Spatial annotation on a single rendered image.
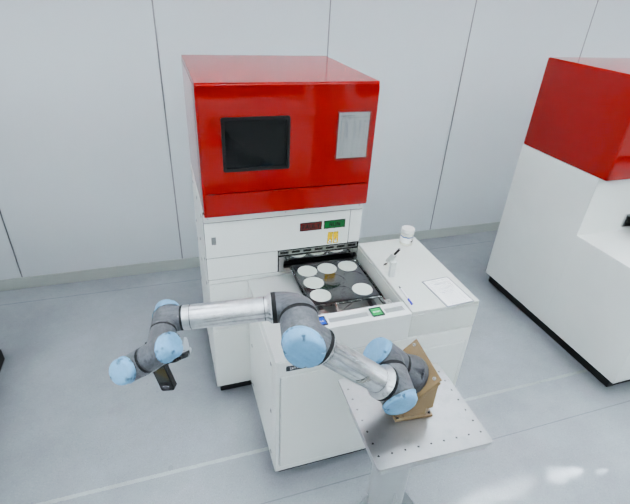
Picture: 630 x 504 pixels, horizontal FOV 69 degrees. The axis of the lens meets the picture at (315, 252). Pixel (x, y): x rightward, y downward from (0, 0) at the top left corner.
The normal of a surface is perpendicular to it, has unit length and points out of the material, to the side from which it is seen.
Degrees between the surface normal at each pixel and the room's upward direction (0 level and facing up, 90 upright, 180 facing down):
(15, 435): 0
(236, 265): 90
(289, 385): 90
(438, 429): 0
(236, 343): 90
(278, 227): 90
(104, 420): 0
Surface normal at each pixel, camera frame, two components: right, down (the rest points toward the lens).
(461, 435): 0.05, -0.86
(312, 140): 0.30, 0.50
